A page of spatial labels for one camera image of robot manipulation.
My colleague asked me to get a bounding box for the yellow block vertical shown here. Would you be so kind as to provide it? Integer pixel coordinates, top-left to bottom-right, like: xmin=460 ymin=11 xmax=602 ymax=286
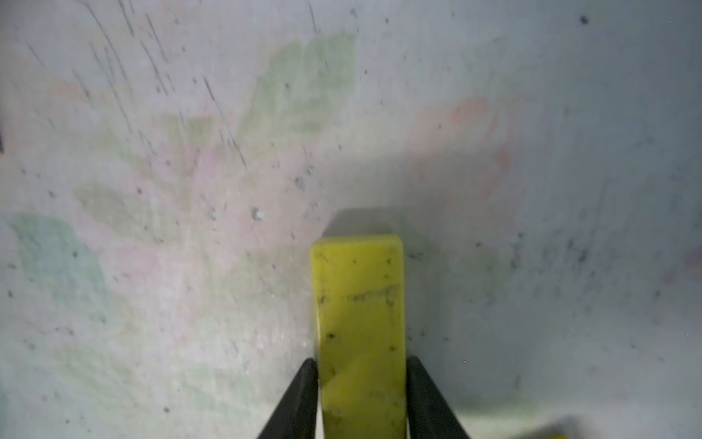
xmin=310 ymin=234 xmax=407 ymax=438

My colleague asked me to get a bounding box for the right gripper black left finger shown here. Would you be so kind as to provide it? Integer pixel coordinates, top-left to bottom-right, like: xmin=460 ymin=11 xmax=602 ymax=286
xmin=258 ymin=358 xmax=319 ymax=439

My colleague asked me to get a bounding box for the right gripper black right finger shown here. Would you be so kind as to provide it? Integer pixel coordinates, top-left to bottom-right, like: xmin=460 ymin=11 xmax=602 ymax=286
xmin=406 ymin=356 xmax=470 ymax=439

